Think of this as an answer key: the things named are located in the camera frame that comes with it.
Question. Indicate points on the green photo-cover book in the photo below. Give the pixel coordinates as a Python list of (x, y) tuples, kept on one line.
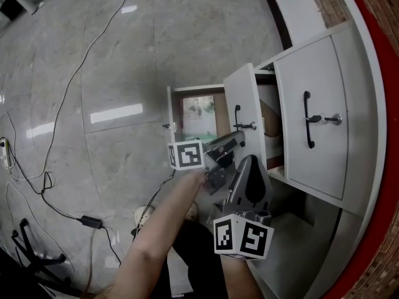
[(199, 123)]

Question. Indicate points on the person's right forearm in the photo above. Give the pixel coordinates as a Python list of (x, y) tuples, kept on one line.
[(240, 279)]

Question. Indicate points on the person's black trousers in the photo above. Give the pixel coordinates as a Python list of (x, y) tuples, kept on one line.
[(199, 260)]

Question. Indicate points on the person's left forearm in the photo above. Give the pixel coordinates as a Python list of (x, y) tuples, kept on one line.
[(156, 235)]

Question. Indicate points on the black power adapter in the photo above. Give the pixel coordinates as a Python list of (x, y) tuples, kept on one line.
[(91, 221)]

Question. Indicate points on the black waste bin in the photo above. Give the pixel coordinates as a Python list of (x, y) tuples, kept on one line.
[(11, 8)]

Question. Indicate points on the person's left shoe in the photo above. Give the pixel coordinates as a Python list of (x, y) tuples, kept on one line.
[(143, 213)]

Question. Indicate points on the person's right shoe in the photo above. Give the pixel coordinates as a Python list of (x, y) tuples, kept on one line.
[(192, 212)]

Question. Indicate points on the white top drawer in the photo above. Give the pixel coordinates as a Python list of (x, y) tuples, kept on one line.
[(324, 73)]

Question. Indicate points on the white bottom drawer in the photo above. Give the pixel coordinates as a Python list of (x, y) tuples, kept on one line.
[(219, 114)]

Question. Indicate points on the person's shoe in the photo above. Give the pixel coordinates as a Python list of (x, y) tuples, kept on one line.
[(192, 212), (143, 213)]

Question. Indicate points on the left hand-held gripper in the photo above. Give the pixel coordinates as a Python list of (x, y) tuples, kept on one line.
[(187, 154)]

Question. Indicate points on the black office chair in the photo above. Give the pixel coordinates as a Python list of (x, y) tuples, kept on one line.
[(12, 279)]

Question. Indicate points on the white cabinet with red top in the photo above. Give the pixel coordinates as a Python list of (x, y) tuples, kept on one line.
[(389, 73)]

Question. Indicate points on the white power strip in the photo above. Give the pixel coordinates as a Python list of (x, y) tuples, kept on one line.
[(3, 154)]

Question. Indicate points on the white drawer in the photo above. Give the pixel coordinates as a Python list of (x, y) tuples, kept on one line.
[(219, 114), (324, 73), (243, 89)]

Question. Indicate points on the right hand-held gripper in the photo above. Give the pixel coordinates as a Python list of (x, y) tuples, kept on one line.
[(255, 238)]

